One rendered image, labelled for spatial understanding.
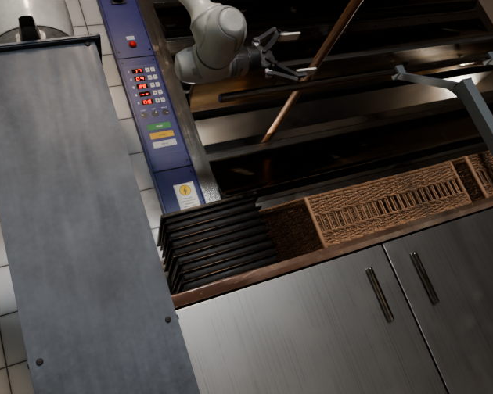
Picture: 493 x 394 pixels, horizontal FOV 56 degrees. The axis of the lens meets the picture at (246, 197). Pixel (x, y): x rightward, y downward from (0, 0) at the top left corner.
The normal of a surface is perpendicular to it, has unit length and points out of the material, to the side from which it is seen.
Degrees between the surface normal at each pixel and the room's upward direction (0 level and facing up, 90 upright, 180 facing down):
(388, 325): 90
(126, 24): 90
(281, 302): 90
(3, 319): 90
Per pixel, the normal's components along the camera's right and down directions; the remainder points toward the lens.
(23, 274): 0.24, -0.37
